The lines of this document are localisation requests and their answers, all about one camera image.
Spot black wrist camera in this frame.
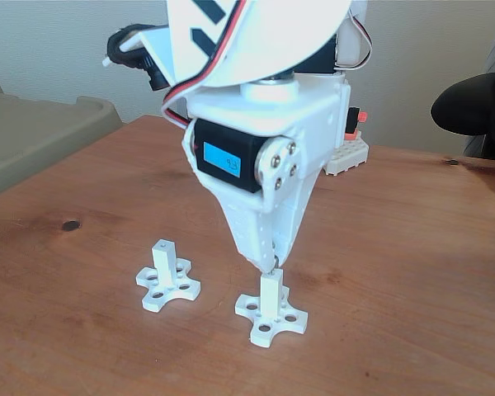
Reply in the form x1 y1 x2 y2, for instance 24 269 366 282
102 23 172 92

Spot beige plastic bin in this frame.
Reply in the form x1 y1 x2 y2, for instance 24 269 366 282
0 80 124 203

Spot orange and black switch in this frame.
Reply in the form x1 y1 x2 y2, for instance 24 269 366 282
345 106 368 141

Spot red white black servo cable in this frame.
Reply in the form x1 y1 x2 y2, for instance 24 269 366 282
161 0 248 129
345 11 375 71

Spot white cross-base post stand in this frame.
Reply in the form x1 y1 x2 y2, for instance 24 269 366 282
134 238 202 314
233 270 309 347

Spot black office chair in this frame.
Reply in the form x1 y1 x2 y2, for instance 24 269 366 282
430 69 495 160

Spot white studded brick block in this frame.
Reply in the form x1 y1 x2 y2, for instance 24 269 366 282
322 138 370 177

